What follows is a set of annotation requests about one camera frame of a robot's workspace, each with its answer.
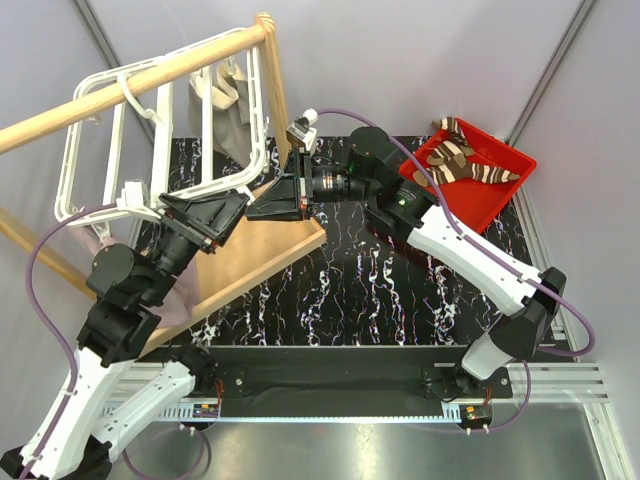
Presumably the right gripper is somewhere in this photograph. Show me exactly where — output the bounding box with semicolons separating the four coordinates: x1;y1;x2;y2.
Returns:
246;148;375;223

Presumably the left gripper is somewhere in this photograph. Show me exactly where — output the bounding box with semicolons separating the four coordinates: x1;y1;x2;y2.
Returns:
143;191;252;305

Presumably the white plastic sock hanger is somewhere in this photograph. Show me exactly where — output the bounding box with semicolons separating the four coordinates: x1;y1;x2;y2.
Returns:
72;25;269;227

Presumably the lilac sock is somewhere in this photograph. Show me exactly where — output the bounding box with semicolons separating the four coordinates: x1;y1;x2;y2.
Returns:
68;226;199;328

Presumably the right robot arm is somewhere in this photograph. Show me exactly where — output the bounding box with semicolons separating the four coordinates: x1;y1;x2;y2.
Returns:
246;127;566;401

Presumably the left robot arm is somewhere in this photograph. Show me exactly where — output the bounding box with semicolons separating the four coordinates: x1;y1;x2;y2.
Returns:
1;192;250;479

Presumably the wooden drying rack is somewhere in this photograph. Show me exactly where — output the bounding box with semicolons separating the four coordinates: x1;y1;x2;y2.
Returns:
1;14;326;367

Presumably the grey beige hanging sock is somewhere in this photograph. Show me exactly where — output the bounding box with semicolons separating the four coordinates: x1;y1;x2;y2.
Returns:
210;61;252;168

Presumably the brown striped sock left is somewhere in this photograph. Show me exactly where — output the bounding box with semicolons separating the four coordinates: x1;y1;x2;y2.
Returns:
425;140;474;186

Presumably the brown striped sock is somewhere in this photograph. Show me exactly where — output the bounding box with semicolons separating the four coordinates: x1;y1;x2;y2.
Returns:
425;140;474;186
427;117;520;185

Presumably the brown striped sock right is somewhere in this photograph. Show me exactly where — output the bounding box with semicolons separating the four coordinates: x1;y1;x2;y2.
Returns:
427;117;520;185

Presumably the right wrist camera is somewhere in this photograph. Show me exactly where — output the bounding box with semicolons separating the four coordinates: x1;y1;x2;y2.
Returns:
286;108;319;154

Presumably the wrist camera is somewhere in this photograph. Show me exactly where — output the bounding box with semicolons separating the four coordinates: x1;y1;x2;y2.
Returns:
286;108;319;154
116;181;160;222

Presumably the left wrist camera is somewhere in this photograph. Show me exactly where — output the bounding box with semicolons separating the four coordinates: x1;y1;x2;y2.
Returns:
116;181;160;222

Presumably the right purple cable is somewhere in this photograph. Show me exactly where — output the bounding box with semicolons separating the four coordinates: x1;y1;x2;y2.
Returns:
314;107;599;434

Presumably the purple cable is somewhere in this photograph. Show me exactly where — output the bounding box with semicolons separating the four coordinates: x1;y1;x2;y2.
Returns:
314;107;599;434
14;202;121;480

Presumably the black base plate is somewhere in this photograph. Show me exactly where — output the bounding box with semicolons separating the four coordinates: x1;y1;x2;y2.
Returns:
210;346;513;422

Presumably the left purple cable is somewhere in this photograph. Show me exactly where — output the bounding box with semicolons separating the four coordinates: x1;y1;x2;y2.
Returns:
14;202;121;480

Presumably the aluminium rail frame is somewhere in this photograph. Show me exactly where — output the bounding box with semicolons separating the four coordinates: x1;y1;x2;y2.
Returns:
99;149;631;480

